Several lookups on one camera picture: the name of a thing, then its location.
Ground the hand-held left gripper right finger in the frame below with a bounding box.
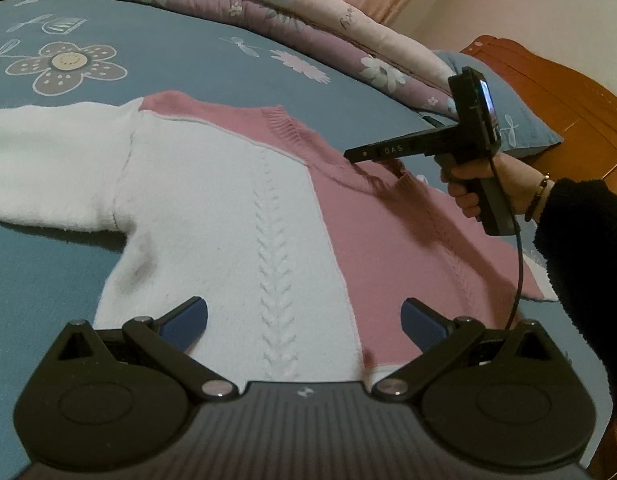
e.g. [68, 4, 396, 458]
[372, 297, 574, 403]

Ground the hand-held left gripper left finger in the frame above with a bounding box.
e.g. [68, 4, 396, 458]
[38, 296, 238, 402]

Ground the pink and white sweater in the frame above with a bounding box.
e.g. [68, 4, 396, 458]
[0, 91, 559, 386]

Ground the person's right forearm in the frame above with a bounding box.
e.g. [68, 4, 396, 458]
[525, 172, 617, 426]

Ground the person's right hand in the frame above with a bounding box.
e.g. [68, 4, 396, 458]
[441, 155, 541, 218]

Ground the blue pillow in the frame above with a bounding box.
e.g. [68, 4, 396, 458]
[431, 49, 564, 158]

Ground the wooden bed headboard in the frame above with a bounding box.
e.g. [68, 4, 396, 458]
[458, 35, 617, 191]

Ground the folded floral quilt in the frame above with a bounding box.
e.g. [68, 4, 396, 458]
[0, 0, 464, 121]

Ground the dark bead bracelet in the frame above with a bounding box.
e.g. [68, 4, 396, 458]
[525, 172, 551, 223]

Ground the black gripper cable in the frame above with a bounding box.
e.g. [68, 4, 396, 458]
[489, 157, 525, 333]

